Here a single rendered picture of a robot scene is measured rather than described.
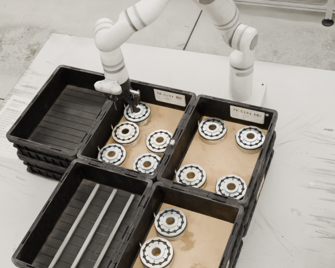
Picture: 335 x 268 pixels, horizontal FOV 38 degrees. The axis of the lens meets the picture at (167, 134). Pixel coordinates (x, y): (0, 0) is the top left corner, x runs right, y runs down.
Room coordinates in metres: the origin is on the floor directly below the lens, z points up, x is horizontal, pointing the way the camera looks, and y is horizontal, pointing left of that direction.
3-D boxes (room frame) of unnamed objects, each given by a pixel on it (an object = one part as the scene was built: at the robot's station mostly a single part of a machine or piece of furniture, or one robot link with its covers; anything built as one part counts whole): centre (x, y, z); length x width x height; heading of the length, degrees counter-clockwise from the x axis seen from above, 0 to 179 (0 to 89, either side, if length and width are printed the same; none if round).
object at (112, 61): (1.17, 0.13, 1.28); 0.09 x 0.07 x 0.15; 2
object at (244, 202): (0.98, -0.16, 0.92); 0.40 x 0.30 x 0.02; 149
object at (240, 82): (1.32, -0.32, 0.87); 0.09 x 0.09 x 0.17; 57
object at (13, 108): (1.47, 0.65, 0.70); 0.33 x 0.23 x 0.01; 153
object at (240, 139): (1.04, -0.28, 0.86); 0.10 x 0.10 x 0.01
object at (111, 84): (1.14, 0.13, 1.18); 0.11 x 0.09 x 0.06; 150
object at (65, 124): (1.29, 0.35, 0.87); 0.40 x 0.30 x 0.11; 149
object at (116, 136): (1.17, 0.15, 0.86); 0.10 x 0.10 x 0.01
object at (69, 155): (1.29, 0.35, 0.92); 0.40 x 0.30 x 0.02; 149
